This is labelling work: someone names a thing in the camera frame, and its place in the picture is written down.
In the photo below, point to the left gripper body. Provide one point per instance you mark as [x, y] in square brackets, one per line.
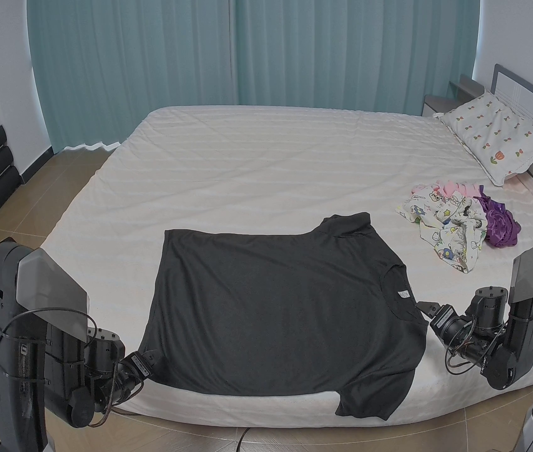
[140, 366]

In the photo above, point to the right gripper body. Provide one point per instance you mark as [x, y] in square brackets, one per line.
[447, 324]

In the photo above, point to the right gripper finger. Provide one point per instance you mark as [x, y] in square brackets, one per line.
[431, 310]

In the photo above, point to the black T-shirt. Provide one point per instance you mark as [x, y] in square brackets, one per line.
[275, 309]

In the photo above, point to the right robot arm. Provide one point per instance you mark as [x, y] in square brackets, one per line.
[516, 327]

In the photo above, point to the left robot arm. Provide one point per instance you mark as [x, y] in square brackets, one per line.
[26, 346]

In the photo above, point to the pile of clothes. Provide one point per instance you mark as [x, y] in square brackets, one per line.
[445, 226]

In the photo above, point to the bed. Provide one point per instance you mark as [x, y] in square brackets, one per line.
[257, 167]

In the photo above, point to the purple garment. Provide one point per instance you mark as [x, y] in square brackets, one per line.
[499, 226]

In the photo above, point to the white printed pillow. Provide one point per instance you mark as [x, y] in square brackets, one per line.
[499, 134]

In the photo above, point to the grey bedside table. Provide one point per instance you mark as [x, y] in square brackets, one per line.
[440, 102]

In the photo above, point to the blue-green curtain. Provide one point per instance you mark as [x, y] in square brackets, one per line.
[356, 36]
[129, 54]

